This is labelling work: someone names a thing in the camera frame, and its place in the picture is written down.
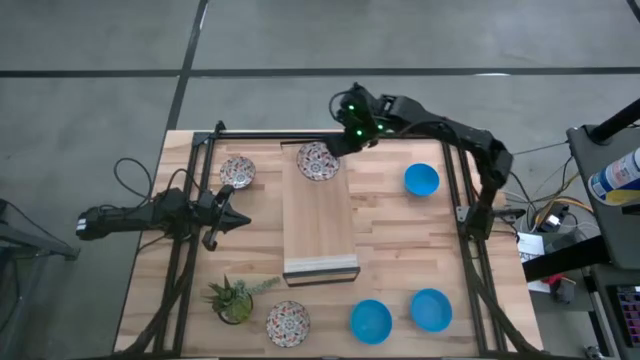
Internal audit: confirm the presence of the white paper sheet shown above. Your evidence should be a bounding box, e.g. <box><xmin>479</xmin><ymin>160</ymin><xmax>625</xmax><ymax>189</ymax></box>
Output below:
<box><xmin>517</xmin><ymin>232</ymin><xmax>546</xmax><ymax>265</ymax></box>

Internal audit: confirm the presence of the screen with coloured keys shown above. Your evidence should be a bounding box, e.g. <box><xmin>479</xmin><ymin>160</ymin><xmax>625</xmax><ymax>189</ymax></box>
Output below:
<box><xmin>607</xmin><ymin>282</ymin><xmax>640</xmax><ymax>351</ymax></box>

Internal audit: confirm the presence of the bundle of coloured cables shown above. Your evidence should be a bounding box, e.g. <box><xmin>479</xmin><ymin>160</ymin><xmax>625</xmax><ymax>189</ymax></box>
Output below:
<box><xmin>499</xmin><ymin>139</ymin><xmax>601</xmax><ymax>236</ymax></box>

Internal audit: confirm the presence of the blue plastic bowl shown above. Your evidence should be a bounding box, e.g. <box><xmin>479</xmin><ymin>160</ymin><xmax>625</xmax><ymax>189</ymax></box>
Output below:
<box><xmin>403</xmin><ymin>162</ymin><xmax>441</xmax><ymax>198</ymax></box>
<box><xmin>349</xmin><ymin>298</ymin><xmax>394</xmax><ymax>346</ymax></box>
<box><xmin>410</xmin><ymin>287</ymin><xmax>454</xmax><ymax>334</ymax></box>

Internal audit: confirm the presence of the white and blue spray can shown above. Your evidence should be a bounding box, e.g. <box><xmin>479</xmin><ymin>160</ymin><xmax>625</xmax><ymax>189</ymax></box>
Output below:
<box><xmin>588</xmin><ymin>147</ymin><xmax>640</xmax><ymax>206</ymax></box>

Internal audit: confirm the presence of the grey metal cart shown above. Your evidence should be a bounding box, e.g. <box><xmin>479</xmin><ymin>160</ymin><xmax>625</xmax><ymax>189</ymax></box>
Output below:
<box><xmin>522</xmin><ymin>124</ymin><xmax>640</xmax><ymax>360</ymax></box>

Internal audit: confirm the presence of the grey metal stand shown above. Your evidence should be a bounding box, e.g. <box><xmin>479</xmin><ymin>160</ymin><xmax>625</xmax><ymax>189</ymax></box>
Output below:
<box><xmin>0</xmin><ymin>199</ymin><xmax>81</xmax><ymax>262</ymax></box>

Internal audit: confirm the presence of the black looped cable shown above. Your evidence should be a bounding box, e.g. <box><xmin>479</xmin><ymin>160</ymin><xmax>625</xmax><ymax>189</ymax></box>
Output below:
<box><xmin>113</xmin><ymin>157</ymin><xmax>201</xmax><ymax>211</ymax></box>

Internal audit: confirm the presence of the floral patterned ceramic bowl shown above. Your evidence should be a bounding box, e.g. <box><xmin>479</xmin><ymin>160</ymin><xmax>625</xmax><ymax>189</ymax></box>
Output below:
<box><xmin>219</xmin><ymin>155</ymin><xmax>258</xmax><ymax>190</ymax></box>
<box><xmin>295</xmin><ymin>141</ymin><xmax>342</xmax><ymax>182</ymax></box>
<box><xmin>265</xmin><ymin>299</ymin><xmax>312</xmax><ymax>349</ymax></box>

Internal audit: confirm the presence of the small grey device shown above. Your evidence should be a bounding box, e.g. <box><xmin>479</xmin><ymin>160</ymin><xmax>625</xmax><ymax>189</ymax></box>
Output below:
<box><xmin>552</xmin><ymin>279</ymin><xmax>577</xmax><ymax>305</ymax></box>

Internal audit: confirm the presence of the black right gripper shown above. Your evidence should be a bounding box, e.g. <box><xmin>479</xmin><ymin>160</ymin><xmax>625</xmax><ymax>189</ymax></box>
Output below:
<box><xmin>326</xmin><ymin>82</ymin><xmax>389</xmax><ymax>159</ymax></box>

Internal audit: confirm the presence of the black pole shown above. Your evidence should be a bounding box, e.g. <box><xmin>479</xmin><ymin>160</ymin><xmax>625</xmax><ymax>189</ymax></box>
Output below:
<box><xmin>587</xmin><ymin>97</ymin><xmax>640</xmax><ymax>145</ymax></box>

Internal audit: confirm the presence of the green potted succulent plant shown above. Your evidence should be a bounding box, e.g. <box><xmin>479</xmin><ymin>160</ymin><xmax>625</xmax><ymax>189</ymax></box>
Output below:
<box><xmin>202</xmin><ymin>274</ymin><xmax>282</xmax><ymax>326</ymax></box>

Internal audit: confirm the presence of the black aluminium table frame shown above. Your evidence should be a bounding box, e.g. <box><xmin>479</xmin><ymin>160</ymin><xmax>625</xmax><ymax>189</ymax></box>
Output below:
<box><xmin>127</xmin><ymin>119</ymin><xmax>544</xmax><ymax>360</ymax></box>

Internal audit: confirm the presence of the wooden board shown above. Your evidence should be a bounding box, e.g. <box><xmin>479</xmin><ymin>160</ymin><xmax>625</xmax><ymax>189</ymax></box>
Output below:
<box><xmin>279</xmin><ymin>139</ymin><xmax>362</xmax><ymax>289</ymax></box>

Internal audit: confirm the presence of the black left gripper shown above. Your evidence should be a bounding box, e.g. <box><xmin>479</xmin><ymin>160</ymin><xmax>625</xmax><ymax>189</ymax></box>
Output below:
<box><xmin>192</xmin><ymin>183</ymin><xmax>253</xmax><ymax>252</ymax></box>

